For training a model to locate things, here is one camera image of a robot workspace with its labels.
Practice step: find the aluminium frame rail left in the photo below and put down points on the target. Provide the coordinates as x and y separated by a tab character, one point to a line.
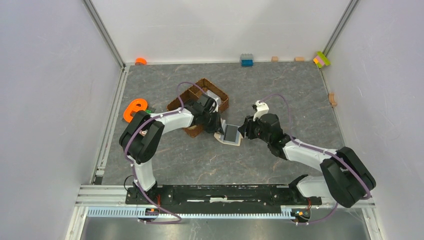
96	18

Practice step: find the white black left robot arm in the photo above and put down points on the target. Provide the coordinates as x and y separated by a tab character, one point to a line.
142	136

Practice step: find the woven wicker divided basket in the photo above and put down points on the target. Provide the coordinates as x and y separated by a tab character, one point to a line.
192	94

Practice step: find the orange round cap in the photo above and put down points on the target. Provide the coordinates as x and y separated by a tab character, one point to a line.
140	61

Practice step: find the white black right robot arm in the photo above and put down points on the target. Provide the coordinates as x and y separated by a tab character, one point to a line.
344	176

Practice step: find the dark grey credit card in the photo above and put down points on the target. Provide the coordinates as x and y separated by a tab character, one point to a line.
231	134

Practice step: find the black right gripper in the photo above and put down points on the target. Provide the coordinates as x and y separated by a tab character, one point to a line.
246	129

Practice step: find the aluminium frame rail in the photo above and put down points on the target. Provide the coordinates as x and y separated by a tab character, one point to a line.
349	10
96	18

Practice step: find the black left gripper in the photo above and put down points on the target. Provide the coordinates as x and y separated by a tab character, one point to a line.
217	127

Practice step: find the green pink yellow brick stack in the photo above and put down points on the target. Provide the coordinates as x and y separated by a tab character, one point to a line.
321	60

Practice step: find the orange plastic letter toy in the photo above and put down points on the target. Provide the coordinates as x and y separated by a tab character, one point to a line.
138	104

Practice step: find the blue toy brick stack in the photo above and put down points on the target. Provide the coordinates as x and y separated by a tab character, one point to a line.
246	60

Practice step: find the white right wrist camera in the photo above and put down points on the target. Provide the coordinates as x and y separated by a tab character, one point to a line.
260	109

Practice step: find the curved wooden block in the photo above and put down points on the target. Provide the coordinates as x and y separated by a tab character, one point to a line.
332	100

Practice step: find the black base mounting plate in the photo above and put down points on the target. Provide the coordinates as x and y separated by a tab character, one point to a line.
229	198

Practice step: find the silver white card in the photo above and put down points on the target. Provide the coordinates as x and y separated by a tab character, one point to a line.
215	97

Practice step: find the aluminium frame rail right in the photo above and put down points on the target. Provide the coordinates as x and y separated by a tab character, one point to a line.
349	10

